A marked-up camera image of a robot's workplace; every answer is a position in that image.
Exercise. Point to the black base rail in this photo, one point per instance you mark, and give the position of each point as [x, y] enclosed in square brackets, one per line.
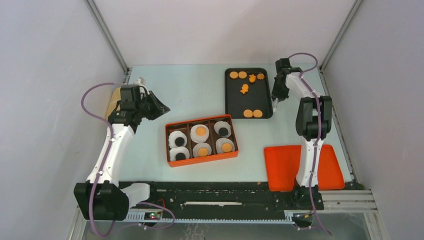
[227, 201]

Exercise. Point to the metal tongs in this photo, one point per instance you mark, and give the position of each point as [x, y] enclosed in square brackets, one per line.
[275, 104]

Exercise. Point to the orange box lid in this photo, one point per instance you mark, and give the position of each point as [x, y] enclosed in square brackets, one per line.
[283, 162]

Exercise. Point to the small flower orange cookie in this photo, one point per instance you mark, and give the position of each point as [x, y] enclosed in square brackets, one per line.
[260, 76]

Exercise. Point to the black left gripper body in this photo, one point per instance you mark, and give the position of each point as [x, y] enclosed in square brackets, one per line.
[149, 106]

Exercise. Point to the black sandwich cookie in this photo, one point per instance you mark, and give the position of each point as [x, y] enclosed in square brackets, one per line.
[180, 156]
[180, 141]
[223, 132]

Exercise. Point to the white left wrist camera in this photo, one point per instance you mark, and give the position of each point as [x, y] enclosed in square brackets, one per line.
[141, 82]

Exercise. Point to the round orange cookie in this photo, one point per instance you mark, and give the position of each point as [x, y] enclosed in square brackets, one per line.
[203, 152]
[200, 131]
[257, 113]
[247, 113]
[242, 74]
[233, 75]
[227, 147]

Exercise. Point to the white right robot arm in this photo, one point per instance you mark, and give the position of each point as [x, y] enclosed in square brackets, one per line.
[313, 120]

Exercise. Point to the black cookie tray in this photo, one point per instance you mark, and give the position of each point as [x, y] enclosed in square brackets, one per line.
[258, 96]

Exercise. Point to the star orange cookie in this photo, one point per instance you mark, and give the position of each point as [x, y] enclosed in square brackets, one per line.
[244, 88]

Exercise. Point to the yellow cloth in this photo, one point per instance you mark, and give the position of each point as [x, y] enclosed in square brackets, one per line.
[113, 102]

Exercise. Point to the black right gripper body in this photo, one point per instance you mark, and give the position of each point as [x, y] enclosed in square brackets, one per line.
[279, 91]

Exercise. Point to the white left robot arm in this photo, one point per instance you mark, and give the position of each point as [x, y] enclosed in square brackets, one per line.
[100, 197]

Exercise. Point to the orange cookie box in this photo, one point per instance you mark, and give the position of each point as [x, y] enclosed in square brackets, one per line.
[185, 127]

